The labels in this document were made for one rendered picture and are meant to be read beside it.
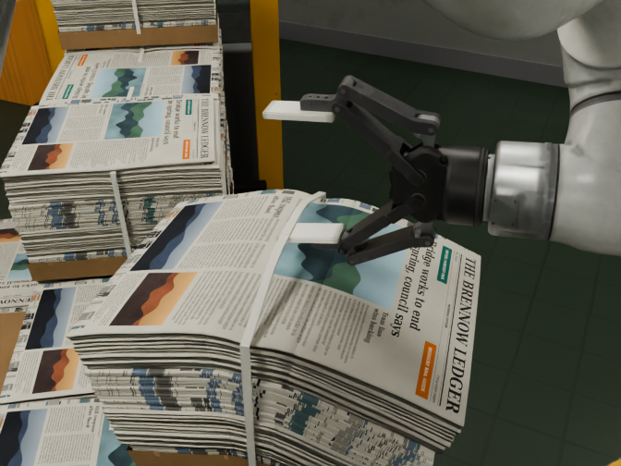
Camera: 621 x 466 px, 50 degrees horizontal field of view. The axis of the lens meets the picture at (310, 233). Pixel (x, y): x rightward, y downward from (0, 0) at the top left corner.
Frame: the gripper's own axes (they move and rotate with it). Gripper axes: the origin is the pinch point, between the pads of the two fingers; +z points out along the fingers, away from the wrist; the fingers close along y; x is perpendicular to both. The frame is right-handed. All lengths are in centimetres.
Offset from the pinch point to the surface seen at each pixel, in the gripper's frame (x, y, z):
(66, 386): 3, 44, 42
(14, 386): 0, 43, 50
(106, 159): 33, 19, 45
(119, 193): 31, 24, 43
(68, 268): 25, 39, 55
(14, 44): 237, 69, 237
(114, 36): 81, 13, 71
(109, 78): 66, 17, 64
